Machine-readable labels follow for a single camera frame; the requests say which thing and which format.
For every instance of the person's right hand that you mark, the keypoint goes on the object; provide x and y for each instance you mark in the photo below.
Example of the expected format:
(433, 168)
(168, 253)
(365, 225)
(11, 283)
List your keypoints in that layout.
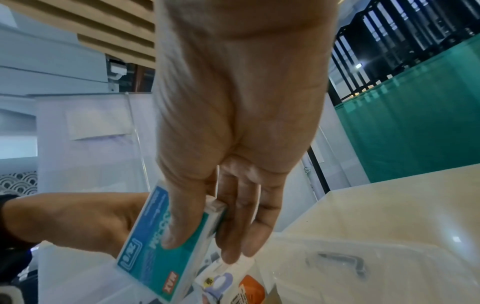
(240, 89)

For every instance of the person's left hand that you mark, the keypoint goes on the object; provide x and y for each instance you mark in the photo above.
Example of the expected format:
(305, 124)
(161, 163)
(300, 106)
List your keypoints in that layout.
(75, 219)

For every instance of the teal staple box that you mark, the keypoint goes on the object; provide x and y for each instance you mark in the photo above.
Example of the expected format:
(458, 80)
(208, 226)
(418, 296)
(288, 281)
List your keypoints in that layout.
(154, 261)

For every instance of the small white staple box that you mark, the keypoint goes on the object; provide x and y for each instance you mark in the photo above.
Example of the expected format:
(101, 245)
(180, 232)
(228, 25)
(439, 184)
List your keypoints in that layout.
(240, 288)

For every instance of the black metal railing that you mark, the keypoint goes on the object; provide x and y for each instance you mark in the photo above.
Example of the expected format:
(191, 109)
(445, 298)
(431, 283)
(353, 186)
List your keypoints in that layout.
(390, 35)

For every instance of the green curtain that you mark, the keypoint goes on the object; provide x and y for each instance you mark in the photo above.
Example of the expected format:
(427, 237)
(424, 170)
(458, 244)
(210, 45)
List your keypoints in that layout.
(420, 119)

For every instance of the transparent box lid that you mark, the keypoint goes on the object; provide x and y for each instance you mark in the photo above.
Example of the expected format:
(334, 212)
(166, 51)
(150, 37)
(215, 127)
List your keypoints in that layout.
(405, 273)

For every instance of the black window post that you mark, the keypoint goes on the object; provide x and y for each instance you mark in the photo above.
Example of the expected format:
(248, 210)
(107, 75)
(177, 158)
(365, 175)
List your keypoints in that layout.
(316, 169)

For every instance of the white security camera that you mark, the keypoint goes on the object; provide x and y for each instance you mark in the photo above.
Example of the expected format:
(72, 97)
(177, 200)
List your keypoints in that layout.
(116, 70)

